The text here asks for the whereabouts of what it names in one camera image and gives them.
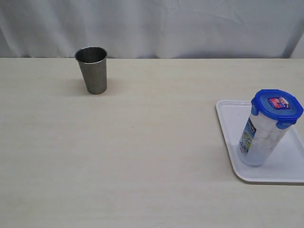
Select stainless steel cup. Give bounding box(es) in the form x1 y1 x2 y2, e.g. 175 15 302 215
75 47 107 95

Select clear tall plastic container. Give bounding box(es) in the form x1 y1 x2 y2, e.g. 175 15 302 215
237 112 291 167

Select blue plastic container lid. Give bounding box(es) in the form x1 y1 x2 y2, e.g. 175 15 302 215
251 89 304 130

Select white backdrop curtain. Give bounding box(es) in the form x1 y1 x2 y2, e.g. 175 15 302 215
0 0 304 58

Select white plastic tray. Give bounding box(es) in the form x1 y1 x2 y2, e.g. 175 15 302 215
216 100 304 185

